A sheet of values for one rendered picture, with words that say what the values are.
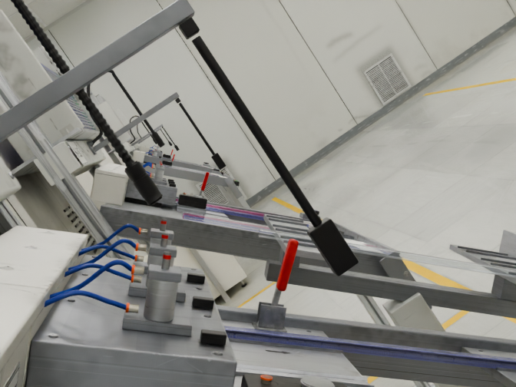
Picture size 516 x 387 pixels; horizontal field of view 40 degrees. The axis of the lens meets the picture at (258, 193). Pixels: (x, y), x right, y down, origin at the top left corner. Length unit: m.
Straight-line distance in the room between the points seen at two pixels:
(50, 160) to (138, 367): 1.12
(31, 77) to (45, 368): 1.29
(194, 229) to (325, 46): 7.04
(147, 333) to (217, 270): 4.73
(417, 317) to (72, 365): 0.82
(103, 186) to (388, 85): 7.11
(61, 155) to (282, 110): 6.90
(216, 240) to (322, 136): 6.90
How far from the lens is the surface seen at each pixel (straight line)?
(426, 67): 8.89
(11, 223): 0.86
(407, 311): 1.21
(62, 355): 0.48
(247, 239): 1.61
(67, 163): 1.56
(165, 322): 0.52
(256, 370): 0.67
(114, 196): 1.78
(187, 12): 0.56
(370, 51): 8.68
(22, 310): 0.47
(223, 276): 5.26
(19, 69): 1.72
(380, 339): 0.89
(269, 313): 0.82
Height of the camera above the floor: 1.27
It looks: 8 degrees down
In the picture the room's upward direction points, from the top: 34 degrees counter-clockwise
